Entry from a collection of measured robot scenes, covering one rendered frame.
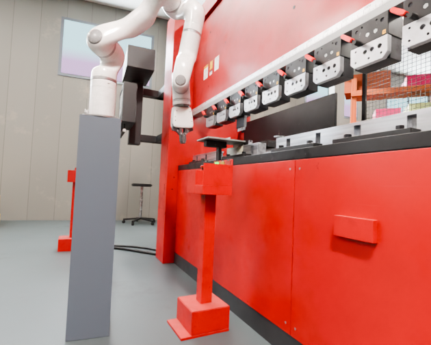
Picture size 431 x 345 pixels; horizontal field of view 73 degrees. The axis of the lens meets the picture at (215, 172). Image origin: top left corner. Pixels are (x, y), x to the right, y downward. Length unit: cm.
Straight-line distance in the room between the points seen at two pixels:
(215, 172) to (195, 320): 69
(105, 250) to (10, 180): 451
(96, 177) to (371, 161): 111
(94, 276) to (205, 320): 55
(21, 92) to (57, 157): 121
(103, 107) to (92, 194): 41
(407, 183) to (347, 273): 36
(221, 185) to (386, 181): 74
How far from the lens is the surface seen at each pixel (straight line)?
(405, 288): 101
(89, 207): 145
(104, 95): 152
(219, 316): 157
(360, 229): 104
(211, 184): 140
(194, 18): 154
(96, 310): 155
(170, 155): 267
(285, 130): 242
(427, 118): 112
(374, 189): 103
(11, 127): 595
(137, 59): 296
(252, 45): 200
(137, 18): 161
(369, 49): 129
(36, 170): 580
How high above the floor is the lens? 70
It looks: 3 degrees up
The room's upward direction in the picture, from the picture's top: 2 degrees clockwise
